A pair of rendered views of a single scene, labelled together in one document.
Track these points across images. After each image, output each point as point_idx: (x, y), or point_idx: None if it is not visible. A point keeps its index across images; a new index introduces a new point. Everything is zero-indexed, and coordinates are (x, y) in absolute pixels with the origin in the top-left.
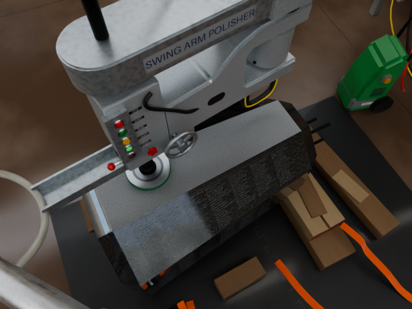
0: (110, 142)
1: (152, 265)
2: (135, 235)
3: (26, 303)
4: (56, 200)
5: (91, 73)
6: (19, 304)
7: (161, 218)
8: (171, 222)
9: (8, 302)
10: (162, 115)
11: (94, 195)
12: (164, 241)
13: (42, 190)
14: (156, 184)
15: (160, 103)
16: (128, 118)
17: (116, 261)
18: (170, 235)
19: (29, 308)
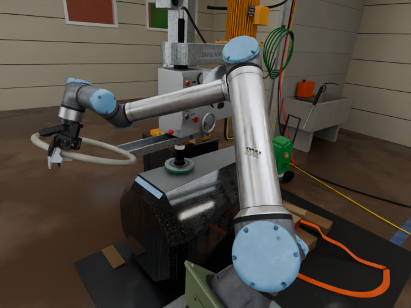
0: (163, 131)
1: (194, 225)
2: (180, 198)
3: (183, 89)
4: (139, 148)
5: (182, 46)
6: (178, 91)
7: (195, 189)
8: (202, 193)
9: (169, 96)
10: None
11: (144, 183)
12: (199, 206)
13: None
14: (188, 168)
15: None
16: (191, 82)
17: (167, 223)
18: (202, 203)
19: (186, 89)
